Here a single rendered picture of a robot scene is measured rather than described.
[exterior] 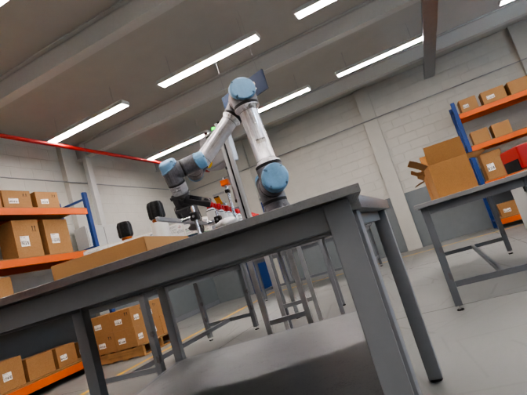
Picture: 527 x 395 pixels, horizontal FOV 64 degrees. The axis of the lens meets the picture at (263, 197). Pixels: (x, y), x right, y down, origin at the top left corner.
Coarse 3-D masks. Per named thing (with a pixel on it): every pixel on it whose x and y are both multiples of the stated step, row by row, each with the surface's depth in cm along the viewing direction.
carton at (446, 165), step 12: (444, 144) 297; (456, 144) 295; (432, 156) 299; (444, 156) 298; (456, 156) 296; (468, 156) 316; (420, 168) 323; (432, 168) 300; (444, 168) 298; (456, 168) 296; (468, 168) 294; (432, 180) 302; (444, 180) 297; (456, 180) 295; (468, 180) 293; (432, 192) 325; (444, 192) 297; (456, 192) 295
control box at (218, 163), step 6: (210, 132) 228; (204, 138) 232; (228, 138) 228; (234, 150) 228; (216, 156) 226; (222, 156) 223; (234, 156) 227; (216, 162) 227; (222, 162) 225; (210, 168) 231; (216, 168) 232; (222, 168) 236
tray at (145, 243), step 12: (132, 240) 102; (144, 240) 102; (156, 240) 108; (168, 240) 115; (96, 252) 103; (108, 252) 103; (120, 252) 102; (132, 252) 102; (60, 264) 105; (72, 264) 104; (84, 264) 104; (96, 264) 103; (60, 276) 105
